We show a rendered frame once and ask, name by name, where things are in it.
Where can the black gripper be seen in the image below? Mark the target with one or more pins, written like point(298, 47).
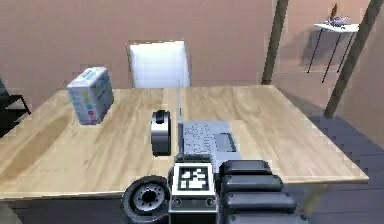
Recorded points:
point(146, 198)

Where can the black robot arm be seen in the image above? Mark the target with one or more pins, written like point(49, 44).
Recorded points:
point(233, 190)

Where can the light wooden dining table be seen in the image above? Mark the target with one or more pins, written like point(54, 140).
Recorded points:
point(273, 133)

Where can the grey laptop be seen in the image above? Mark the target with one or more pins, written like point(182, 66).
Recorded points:
point(213, 140)

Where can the white colourful box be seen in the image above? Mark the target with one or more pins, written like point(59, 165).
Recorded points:
point(90, 95)

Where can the white chair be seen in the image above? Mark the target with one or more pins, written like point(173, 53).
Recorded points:
point(158, 65)

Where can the black chair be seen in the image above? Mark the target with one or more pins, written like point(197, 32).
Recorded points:
point(10, 110)

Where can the white side table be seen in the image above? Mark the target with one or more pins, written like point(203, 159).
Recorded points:
point(336, 33)

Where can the purple grey object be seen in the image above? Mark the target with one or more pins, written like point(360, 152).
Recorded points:
point(337, 20)

